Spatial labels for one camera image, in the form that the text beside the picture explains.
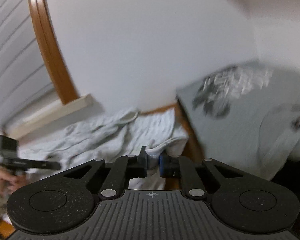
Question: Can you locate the grey printed sweatshirt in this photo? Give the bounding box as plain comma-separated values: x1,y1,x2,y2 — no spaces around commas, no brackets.
175,60,300,180

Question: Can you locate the wooden window frame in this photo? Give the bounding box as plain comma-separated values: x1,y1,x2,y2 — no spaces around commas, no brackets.
27,0,80,105

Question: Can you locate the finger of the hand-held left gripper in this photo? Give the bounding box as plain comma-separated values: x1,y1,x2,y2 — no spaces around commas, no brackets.
26,159,62,171

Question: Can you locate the person's left hand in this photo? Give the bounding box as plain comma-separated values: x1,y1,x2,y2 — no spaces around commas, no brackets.
0,167,18,193

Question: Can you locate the white patterned shirt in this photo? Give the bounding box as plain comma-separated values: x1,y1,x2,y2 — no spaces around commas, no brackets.
14,107,189,190

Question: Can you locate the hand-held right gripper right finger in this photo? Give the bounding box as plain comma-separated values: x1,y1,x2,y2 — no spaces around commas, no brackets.
159,154,243,201

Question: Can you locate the beige window sill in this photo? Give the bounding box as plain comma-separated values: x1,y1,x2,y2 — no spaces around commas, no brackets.
5,94,94,139

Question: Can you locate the grey window blind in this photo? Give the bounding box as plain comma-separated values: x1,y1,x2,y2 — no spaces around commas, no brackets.
0,0,57,128

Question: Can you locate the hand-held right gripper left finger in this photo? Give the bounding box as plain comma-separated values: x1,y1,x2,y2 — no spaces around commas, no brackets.
62,145,148,201

